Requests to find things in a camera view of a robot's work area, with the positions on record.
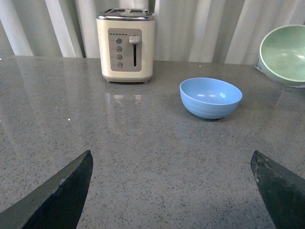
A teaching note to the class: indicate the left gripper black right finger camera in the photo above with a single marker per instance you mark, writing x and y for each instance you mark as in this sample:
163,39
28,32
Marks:
282,191

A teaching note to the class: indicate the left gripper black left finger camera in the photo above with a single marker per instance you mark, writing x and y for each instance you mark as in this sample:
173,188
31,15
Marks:
57,203

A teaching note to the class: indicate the blue bowl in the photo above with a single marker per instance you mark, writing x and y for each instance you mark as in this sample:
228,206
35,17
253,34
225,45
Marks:
209,98

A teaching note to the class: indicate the green bowl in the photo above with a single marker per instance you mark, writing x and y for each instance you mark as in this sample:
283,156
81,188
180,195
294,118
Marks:
282,55

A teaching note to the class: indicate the clear plastic food container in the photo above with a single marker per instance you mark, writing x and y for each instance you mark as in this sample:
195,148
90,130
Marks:
258,67

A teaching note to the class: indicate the white curtain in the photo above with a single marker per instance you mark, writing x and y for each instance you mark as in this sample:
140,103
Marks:
219,31

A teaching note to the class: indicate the cream two-slot toaster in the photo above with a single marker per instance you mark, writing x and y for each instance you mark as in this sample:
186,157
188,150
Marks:
126,43

